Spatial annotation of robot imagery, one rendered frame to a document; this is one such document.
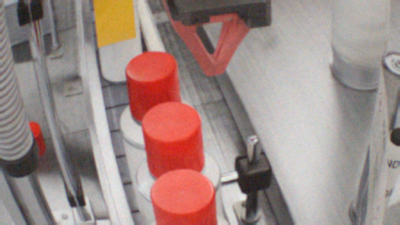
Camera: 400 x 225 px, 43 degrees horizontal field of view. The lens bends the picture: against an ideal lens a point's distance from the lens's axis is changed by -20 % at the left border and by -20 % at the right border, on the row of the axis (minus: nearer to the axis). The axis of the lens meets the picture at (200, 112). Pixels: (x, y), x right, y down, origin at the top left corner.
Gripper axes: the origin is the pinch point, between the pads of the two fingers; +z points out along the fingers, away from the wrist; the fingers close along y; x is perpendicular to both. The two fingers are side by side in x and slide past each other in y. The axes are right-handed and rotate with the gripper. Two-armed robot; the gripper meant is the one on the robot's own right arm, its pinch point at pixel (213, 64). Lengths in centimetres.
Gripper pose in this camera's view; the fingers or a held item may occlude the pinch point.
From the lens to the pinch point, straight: 49.8
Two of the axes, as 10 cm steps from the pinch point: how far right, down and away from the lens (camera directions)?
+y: -2.4, -6.5, 7.2
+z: 0.4, 7.4, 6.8
